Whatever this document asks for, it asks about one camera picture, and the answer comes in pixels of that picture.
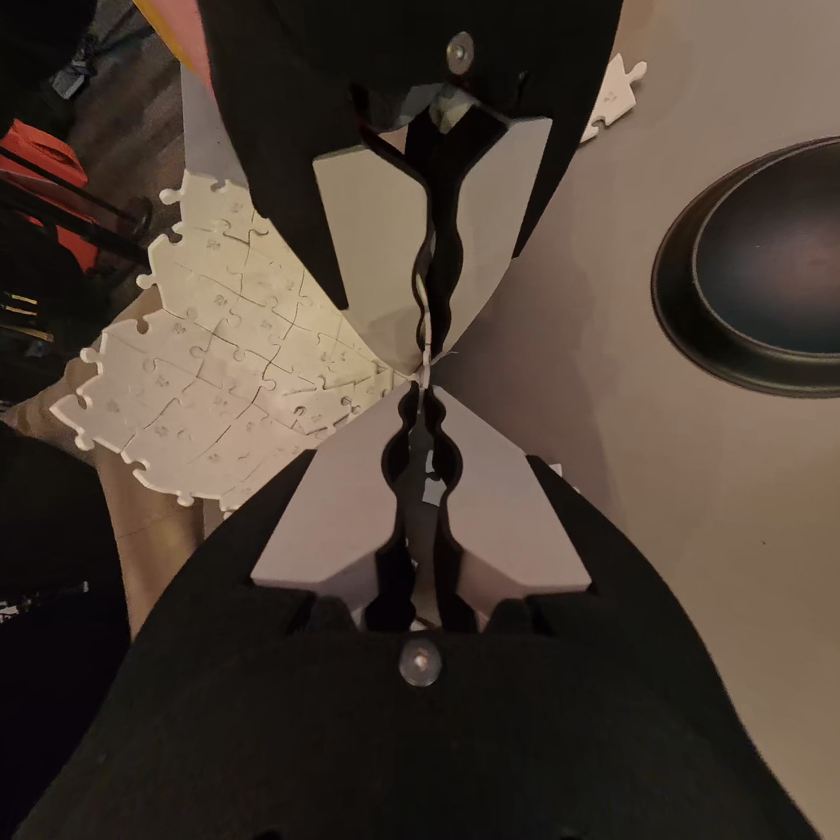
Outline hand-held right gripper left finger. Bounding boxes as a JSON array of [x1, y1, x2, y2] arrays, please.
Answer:
[[250, 383, 421, 622]]

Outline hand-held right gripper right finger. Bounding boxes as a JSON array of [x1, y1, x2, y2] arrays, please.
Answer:
[[427, 385, 593, 629]]

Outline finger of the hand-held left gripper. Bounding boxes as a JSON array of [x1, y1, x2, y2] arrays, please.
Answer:
[[312, 133, 435, 373], [425, 107, 555, 362]]

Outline colourful puzzle ball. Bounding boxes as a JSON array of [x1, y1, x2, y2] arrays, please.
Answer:
[[49, 169, 439, 513]]

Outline person's left hand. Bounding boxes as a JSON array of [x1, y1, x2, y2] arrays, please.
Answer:
[[167, 0, 215, 99]]

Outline black round stand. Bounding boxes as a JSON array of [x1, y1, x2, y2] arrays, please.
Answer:
[[651, 136, 840, 398]]

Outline orange object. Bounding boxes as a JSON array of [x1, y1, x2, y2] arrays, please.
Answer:
[[0, 118, 89, 273]]

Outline black metal frame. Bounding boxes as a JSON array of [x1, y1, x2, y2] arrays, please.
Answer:
[[0, 144, 155, 265]]

